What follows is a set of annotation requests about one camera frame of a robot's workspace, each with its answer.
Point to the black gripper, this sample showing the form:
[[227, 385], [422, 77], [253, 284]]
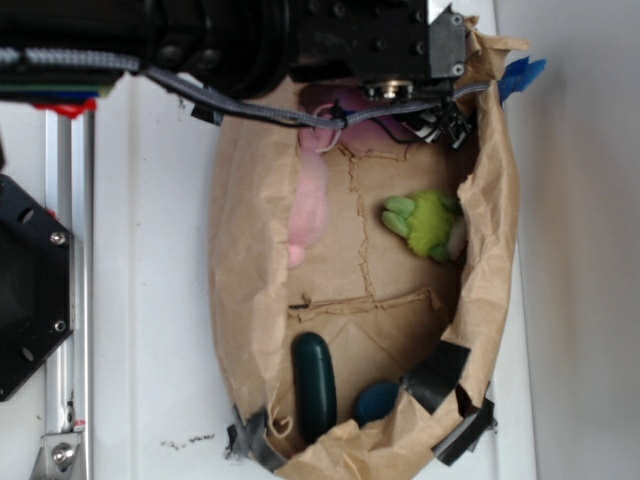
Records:
[[408, 54]]

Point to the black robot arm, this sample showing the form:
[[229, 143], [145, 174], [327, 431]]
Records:
[[227, 57]]

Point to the blue tape right piece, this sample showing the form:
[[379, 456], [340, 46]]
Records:
[[519, 75]]

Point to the green plush frog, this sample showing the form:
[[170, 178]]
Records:
[[431, 222]]

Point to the pink plush bunny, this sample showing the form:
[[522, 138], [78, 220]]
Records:
[[309, 217]]

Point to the brown paper bag container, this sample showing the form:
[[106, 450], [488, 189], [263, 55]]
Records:
[[385, 313]]

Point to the dark green cucumber toy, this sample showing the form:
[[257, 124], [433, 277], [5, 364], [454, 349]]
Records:
[[315, 386]]

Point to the blue round toy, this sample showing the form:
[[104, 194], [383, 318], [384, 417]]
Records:
[[376, 402]]

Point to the aluminium extrusion rail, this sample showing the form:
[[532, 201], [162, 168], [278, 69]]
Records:
[[69, 179]]

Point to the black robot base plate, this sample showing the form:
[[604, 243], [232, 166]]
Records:
[[35, 286]]

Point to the metal corner bracket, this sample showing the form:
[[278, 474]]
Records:
[[60, 457]]

